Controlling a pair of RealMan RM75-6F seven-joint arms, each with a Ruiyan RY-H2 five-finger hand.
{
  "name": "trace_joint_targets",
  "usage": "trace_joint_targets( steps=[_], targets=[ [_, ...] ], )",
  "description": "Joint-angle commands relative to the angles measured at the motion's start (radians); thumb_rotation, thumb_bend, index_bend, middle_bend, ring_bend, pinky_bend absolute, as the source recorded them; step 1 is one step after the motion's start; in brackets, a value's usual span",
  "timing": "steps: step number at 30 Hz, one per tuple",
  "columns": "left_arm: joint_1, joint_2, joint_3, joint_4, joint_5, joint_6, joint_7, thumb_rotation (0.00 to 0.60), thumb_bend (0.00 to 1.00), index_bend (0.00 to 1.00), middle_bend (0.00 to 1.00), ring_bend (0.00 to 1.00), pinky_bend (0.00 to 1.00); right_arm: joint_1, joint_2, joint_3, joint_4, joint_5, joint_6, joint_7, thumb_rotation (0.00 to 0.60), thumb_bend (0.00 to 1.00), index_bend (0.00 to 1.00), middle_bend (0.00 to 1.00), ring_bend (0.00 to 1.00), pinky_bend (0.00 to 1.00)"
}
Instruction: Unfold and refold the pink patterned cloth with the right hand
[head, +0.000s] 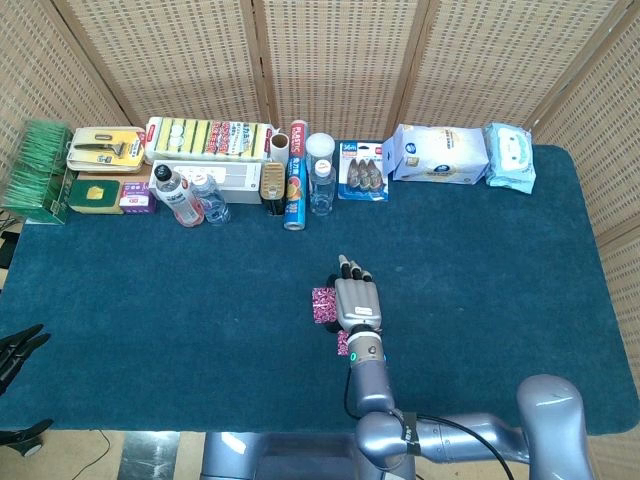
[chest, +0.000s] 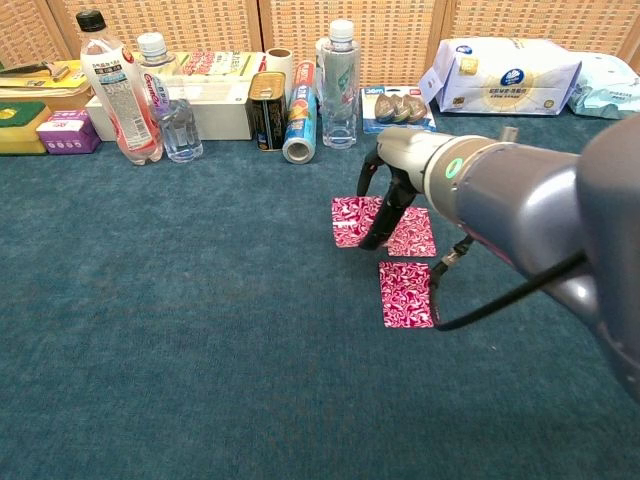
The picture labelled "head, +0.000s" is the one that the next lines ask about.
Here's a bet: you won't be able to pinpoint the blue blister pack of hooks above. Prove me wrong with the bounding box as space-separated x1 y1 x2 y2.
337 140 390 203

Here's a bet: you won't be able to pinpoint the black velcro strap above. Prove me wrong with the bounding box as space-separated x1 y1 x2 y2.
399 410 419 456

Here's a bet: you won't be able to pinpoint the teal felt table mat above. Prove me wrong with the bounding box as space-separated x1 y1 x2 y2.
0 144 632 435

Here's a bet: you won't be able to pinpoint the yellow green sponge multipack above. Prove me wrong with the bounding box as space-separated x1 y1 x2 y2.
144 116 275 162

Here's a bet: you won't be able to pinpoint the black devices on floor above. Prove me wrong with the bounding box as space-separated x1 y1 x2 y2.
0 209 24 274

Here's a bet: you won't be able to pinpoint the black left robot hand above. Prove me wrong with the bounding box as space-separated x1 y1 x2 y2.
0 323 55 444

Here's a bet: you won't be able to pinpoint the white tissue pack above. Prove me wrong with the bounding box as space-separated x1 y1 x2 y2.
382 123 490 186

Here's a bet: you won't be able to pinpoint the long white carton box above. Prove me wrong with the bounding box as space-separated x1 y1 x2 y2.
149 159 265 205

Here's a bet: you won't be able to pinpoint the grey robot torso base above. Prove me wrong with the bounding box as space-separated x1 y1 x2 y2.
199 431 416 480

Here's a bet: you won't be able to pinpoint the pink drink bottle black cap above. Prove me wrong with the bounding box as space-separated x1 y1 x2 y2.
153 164 205 230

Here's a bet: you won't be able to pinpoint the small clear water bottle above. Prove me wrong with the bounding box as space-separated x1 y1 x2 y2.
191 173 232 225

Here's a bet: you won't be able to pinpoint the clear plastic jar white lid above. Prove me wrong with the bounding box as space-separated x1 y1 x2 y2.
305 133 337 174

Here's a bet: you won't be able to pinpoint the yellow razor blister package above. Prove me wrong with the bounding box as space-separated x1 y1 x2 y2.
66 126 147 174

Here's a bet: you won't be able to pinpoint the tall clear bottle white cap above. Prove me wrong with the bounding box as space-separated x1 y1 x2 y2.
309 158 337 217

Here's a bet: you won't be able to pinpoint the blue plastic wrap box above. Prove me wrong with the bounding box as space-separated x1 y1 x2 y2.
283 119 309 231

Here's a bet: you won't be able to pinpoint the woven rattan folding screen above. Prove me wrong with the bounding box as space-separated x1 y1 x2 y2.
0 0 640 361

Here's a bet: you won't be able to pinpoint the light blue wet wipes pack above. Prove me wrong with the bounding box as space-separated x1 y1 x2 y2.
482 122 537 195

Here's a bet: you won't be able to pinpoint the thin black floor cable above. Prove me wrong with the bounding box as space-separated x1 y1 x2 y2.
69 428 112 480

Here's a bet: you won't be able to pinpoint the green toothpick box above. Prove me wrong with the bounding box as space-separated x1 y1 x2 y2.
0 119 75 226

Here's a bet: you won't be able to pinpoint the small purple box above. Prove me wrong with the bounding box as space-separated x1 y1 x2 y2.
118 181 157 216

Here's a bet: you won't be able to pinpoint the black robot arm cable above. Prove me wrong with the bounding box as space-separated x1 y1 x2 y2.
343 372 516 480

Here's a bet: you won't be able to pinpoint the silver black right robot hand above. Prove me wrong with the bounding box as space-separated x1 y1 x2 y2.
324 253 384 333

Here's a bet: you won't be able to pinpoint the green yellow scouring sponge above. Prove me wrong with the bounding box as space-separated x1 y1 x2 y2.
67 178 124 216

